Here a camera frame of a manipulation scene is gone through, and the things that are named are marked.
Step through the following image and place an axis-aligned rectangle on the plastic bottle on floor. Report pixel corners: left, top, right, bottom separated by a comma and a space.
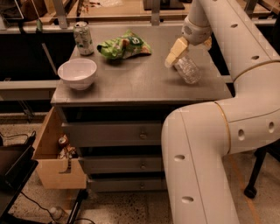
50, 206, 68, 224

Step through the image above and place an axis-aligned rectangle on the clear plastic water bottle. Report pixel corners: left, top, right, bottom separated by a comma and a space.
174, 56, 201, 84

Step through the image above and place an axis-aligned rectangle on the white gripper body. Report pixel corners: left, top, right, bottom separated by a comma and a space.
181, 17, 212, 46

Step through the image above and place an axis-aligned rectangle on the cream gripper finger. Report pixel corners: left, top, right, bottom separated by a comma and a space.
164, 37, 189, 68
203, 37, 212, 51

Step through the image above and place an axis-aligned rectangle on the black cart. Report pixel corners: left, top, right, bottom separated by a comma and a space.
0, 130, 88, 224

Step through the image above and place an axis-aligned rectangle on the top grey drawer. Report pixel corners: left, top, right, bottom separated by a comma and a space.
62, 121, 162, 148

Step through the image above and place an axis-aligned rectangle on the green chip bag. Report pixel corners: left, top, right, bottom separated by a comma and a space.
97, 30, 152, 60

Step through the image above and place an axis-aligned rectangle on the silver soda can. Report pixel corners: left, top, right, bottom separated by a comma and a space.
73, 21, 94, 56

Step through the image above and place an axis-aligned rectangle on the bottom grey drawer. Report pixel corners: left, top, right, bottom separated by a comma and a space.
87, 178, 166, 193

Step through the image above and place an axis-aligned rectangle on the white bowl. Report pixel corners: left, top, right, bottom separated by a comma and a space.
58, 59, 97, 90

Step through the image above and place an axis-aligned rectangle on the metal frame workbench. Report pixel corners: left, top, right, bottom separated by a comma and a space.
0, 0, 280, 102

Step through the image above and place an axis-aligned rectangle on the grey drawer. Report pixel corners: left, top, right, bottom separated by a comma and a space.
87, 178, 166, 193
79, 155, 162, 174
62, 121, 162, 148

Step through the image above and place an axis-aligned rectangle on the grey drawer cabinet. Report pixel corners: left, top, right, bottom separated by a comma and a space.
52, 24, 231, 180

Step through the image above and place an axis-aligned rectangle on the wooden side box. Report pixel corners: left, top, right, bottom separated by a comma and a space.
33, 108, 87, 189

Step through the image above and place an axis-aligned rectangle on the red can in box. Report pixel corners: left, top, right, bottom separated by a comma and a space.
58, 137, 68, 148

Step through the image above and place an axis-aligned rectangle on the black office chair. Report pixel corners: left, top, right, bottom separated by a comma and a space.
244, 147, 268, 199

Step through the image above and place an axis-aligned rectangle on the middle grey drawer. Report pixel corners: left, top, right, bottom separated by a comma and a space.
79, 155, 162, 174

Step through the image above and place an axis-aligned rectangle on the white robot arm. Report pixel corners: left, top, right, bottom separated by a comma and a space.
161, 0, 280, 224

